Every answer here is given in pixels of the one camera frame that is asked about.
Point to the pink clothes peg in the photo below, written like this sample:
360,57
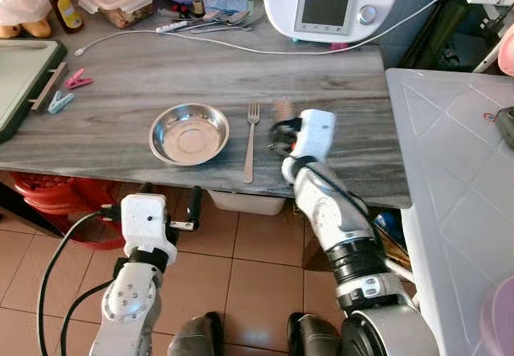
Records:
78,79

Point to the white kitchen machine with display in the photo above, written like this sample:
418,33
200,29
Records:
333,6

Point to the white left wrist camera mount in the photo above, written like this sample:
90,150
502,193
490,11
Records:
146,221

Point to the light blue packet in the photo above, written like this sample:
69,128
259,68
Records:
225,4

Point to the round steel bowl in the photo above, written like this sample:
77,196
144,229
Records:
189,135

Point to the short wooden stick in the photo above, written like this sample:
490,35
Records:
48,86

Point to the steel spoon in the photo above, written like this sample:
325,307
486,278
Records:
217,26

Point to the red plastic basket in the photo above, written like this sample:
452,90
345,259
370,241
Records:
56,199

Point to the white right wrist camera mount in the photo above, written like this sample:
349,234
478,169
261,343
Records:
316,132

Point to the dark left robot foot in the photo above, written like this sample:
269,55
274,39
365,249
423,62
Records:
197,337

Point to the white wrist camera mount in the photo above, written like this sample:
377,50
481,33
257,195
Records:
316,132
146,221

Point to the pink round plastic object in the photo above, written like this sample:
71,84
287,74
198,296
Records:
507,51

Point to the light blue clothes peg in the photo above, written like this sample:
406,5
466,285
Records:
59,103

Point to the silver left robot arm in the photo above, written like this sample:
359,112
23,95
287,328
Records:
128,301

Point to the brown root vegetables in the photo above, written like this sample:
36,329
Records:
24,29

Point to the dark robot foot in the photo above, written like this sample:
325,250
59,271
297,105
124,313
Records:
197,337
309,338

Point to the white plastic basin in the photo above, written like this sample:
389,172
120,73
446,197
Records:
245,202

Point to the steel fork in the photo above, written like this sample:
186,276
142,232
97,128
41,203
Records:
250,143

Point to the colourful snack bag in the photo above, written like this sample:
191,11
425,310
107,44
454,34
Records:
390,227

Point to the black handheld controller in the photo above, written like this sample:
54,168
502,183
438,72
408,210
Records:
505,128

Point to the white folding table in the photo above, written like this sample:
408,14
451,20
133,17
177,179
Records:
454,211

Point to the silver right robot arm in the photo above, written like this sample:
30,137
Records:
341,219

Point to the dark right robot foot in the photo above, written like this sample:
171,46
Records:
309,338

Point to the yellow-capped dark sauce bottle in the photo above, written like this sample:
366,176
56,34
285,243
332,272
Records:
66,10

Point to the purple plastic lid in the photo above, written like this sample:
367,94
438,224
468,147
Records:
499,322

